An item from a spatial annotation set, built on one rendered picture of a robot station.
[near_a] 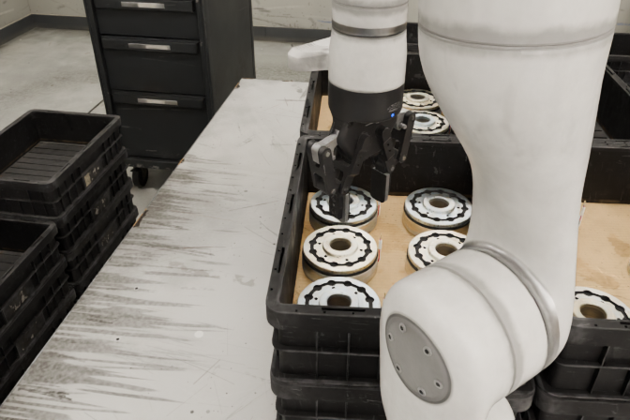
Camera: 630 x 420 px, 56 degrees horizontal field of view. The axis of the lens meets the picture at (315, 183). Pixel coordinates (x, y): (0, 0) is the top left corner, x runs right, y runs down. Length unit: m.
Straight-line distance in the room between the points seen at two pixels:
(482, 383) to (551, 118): 0.15
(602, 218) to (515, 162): 0.71
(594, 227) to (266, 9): 3.52
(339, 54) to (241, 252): 0.58
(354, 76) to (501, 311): 0.28
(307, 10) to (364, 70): 3.67
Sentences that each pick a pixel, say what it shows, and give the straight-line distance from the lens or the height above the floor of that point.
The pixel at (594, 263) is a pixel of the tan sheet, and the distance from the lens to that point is 0.92.
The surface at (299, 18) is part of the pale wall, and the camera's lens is 4.24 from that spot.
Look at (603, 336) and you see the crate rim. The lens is 0.68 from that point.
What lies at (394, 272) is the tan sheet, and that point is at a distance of 0.83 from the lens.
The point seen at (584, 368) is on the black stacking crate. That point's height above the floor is 0.86.
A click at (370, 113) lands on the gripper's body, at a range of 0.57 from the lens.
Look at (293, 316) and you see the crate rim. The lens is 0.62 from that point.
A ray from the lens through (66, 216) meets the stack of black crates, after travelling 1.66.
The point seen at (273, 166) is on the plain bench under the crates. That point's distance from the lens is 1.32.
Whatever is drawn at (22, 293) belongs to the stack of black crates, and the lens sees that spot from 1.57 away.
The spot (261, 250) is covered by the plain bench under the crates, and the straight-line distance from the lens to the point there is 1.07.
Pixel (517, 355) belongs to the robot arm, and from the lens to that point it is 0.37.
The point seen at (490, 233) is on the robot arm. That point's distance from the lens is 0.40.
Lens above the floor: 1.36
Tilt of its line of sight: 32 degrees down
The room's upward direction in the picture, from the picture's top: straight up
